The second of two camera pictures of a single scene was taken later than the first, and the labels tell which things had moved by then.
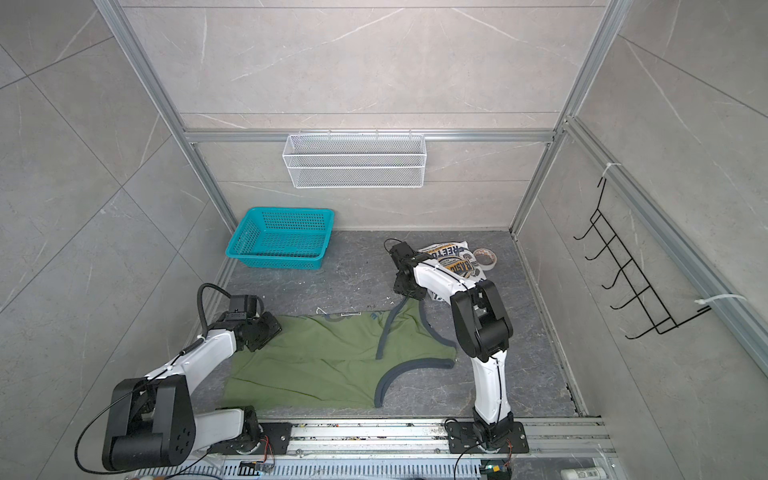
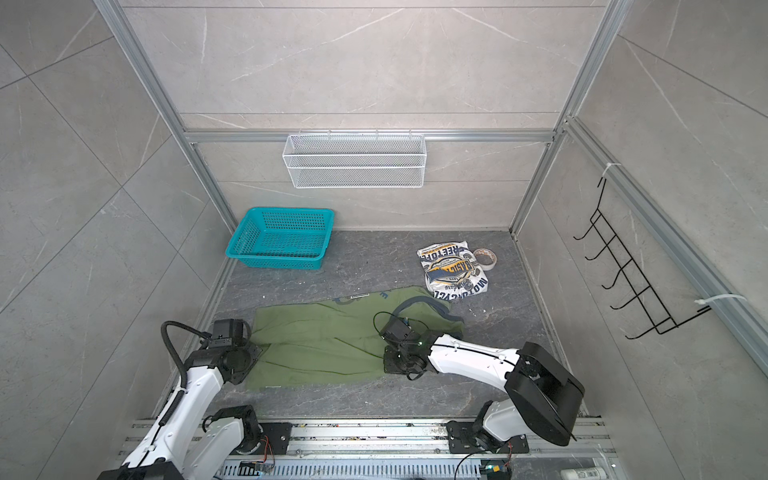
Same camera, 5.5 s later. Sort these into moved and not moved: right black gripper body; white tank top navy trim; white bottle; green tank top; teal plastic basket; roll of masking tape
Moved: right black gripper body; green tank top
Not moved: white tank top navy trim; roll of masking tape; white bottle; teal plastic basket
